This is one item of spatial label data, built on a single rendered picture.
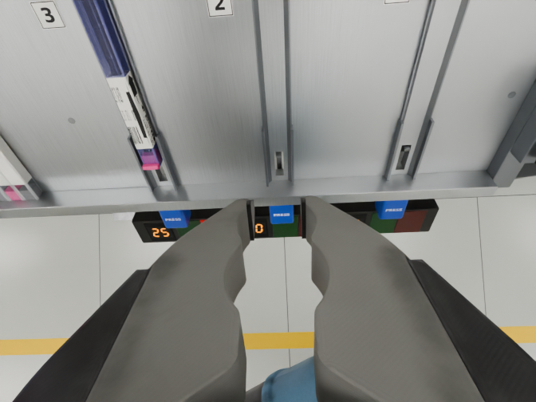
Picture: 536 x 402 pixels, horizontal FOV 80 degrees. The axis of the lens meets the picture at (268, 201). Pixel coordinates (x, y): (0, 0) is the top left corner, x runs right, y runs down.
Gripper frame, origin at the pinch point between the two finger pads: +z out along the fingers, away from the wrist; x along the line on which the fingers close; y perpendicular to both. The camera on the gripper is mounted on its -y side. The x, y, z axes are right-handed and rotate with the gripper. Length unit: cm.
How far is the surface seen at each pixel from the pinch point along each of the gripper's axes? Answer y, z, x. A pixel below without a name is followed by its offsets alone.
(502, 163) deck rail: 6.2, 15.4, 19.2
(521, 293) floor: 72, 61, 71
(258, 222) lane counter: 14.1, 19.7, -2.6
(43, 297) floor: 69, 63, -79
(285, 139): 3.1, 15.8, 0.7
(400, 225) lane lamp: 15.5, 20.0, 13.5
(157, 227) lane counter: 14.2, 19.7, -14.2
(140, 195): 7.9, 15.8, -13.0
